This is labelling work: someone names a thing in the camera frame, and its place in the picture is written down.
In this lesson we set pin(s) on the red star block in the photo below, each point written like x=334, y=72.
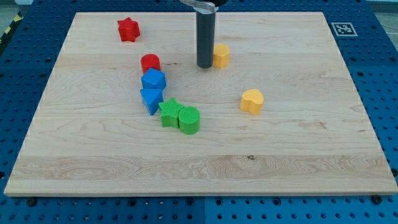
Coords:
x=128, y=30

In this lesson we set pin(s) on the blue cube block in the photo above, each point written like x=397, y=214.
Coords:
x=153, y=79

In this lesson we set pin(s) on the blue triangle block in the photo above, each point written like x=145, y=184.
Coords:
x=151, y=99

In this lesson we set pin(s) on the wooden board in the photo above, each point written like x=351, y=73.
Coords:
x=92, y=136

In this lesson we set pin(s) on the white fiducial marker tag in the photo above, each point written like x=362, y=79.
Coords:
x=344, y=29

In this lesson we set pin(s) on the silver tool mount clamp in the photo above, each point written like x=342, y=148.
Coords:
x=204, y=7

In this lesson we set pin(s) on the red cylinder block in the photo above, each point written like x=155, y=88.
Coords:
x=150, y=61

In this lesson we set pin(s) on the yellow hexagon block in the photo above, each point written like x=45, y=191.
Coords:
x=221, y=55

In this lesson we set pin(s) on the green star block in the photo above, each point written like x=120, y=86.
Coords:
x=169, y=111

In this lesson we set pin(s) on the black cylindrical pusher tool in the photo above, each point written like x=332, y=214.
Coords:
x=205, y=39

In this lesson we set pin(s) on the green cylinder block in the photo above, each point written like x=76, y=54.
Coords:
x=189, y=120

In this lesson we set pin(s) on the yellow heart block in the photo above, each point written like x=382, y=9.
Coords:
x=252, y=101

